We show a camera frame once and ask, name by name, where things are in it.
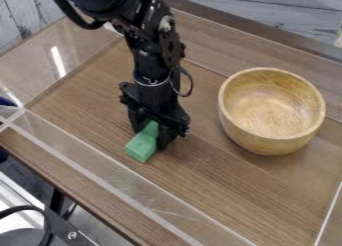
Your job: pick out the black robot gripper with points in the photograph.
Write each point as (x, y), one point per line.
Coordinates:
(152, 100)

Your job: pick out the green rectangular block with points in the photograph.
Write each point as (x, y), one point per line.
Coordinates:
(142, 146)

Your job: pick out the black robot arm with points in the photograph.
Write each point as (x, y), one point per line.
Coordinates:
(146, 23)

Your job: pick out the brown wooden bowl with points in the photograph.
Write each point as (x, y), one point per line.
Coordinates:
(272, 110)

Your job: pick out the clear acrylic tray walls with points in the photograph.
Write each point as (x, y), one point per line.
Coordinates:
(205, 193)

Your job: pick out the black table leg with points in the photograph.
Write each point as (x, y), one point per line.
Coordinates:
(57, 201)

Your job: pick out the blue object at left edge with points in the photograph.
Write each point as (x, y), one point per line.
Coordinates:
(6, 102)

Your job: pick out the black chair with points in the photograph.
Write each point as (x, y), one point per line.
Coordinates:
(57, 233)

